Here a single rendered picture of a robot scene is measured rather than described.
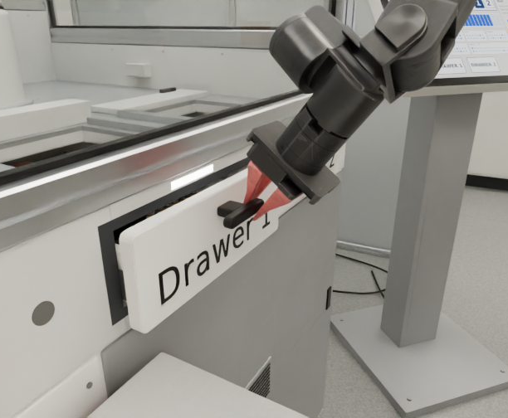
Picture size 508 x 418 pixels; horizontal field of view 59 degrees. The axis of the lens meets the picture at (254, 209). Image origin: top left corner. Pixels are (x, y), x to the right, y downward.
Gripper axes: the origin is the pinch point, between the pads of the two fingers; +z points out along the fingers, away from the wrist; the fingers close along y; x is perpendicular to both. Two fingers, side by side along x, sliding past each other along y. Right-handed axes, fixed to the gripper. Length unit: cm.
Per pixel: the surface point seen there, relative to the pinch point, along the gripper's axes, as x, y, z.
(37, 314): 24.9, 3.8, 6.0
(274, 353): -19.9, -17.7, 34.9
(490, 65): -94, -6, -20
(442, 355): -98, -66, 56
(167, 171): 7.8, 8.6, -0.8
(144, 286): 16.5, 0.3, 3.8
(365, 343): -91, -46, 71
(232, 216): 5.9, 0.1, -1.5
